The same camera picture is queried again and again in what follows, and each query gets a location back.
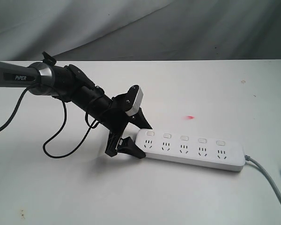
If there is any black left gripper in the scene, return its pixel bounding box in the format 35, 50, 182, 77
99, 93, 152, 158

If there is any white five-outlet power strip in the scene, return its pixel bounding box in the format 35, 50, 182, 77
135, 129, 245, 172

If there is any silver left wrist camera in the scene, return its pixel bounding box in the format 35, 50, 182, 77
123, 85, 143, 117

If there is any grey power cable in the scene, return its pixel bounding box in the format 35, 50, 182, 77
244, 154, 281, 215

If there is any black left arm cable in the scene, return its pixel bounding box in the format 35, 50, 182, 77
0, 86, 113, 159

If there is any grey wrinkled backdrop cloth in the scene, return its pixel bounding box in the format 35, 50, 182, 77
0, 0, 281, 60

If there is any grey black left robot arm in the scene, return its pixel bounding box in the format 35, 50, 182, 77
0, 52, 151, 159

